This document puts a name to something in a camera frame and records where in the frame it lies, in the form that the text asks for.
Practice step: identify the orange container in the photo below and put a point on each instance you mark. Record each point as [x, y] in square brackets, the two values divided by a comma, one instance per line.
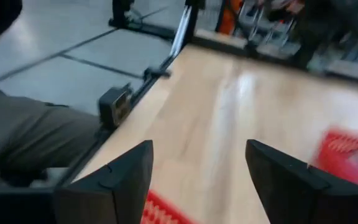
[230, 15]

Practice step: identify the red plastic basket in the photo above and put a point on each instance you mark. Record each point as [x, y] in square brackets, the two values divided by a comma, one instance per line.
[160, 213]
[331, 155]

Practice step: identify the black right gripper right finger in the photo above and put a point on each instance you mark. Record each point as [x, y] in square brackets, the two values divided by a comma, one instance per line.
[297, 199]

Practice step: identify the person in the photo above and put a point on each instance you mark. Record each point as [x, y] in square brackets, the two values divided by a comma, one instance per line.
[26, 133]

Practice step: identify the black table-level camera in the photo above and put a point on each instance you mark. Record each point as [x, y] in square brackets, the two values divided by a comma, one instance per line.
[113, 105]

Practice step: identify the black metal table frame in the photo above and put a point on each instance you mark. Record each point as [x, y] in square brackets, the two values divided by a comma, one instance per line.
[158, 73]

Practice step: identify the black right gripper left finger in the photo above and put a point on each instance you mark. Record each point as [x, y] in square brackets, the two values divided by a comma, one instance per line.
[113, 196]

